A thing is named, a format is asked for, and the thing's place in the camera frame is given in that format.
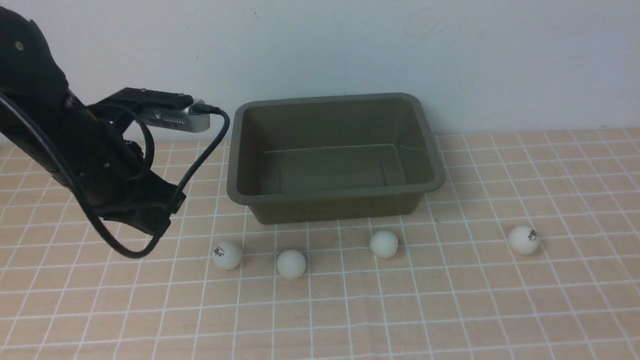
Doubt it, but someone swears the olive green plastic bin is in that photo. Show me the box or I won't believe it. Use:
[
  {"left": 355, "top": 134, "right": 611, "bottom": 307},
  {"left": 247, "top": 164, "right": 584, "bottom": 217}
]
[{"left": 226, "top": 92, "right": 446, "bottom": 224}]

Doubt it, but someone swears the white ping-pong ball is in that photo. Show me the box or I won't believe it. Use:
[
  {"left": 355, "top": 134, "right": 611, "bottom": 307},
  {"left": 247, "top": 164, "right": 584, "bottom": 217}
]
[
  {"left": 276, "top": 249, "right": 307, "bottom": 279},
  {"left": 506, "top": 225, "right": 541, "bottom": 256},
  {"left": 369, "top": 230, "right": 400, "bottom": 259},
  {"left": 212, "top": 241, "right": 243, "bottom": 271}
]

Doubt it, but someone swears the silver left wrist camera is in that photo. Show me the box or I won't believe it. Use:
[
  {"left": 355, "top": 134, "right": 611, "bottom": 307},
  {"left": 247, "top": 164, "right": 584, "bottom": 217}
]
[{"left": 138, "top": 98, "right": 211, "bottom": 133}]

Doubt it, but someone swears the orange checkered tablecloth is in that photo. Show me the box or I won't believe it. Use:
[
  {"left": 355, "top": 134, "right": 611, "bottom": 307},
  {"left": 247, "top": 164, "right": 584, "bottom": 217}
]
[{"left": 0, "top": 129, "right": 640, "bottom": 360}]

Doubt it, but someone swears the black left camera cable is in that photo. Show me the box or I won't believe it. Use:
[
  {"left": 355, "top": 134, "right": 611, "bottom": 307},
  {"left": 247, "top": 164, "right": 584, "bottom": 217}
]
[{"left": 0, "top": 90, "right": 231, "bottom": 259}]

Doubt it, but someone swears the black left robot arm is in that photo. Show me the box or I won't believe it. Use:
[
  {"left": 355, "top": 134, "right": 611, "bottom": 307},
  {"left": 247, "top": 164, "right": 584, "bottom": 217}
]
[{"left": 0, "top": 7, "right": 194, "bottom": 235}]

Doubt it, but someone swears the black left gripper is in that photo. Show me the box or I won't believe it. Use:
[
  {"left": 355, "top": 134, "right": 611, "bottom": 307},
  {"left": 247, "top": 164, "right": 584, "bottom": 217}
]
[{"left": 60, "top": 88, "right": 194, "bottom": 235}]

